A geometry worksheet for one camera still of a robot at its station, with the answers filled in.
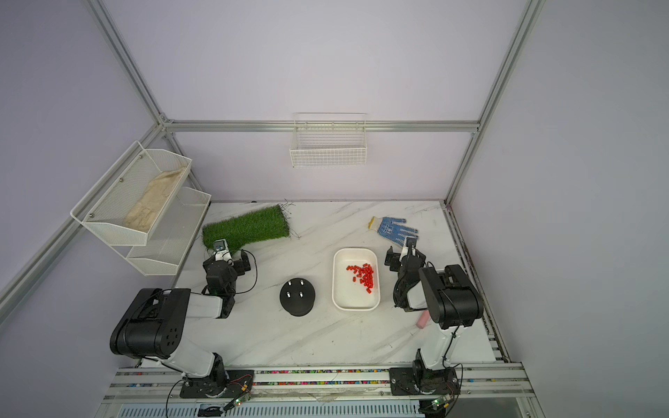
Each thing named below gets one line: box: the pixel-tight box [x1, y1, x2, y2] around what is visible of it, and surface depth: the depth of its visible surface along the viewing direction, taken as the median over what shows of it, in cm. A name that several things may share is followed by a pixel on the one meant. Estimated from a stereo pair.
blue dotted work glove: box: [367, 215, 419, 247], surface depth 113 cm
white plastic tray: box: [331, 247, 381, 312], surface depth 97 cm
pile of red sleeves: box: [345, 262, 374, 294], surface depth 98 cm
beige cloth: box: [122, 167, 186, 233], surface depth 81 cm
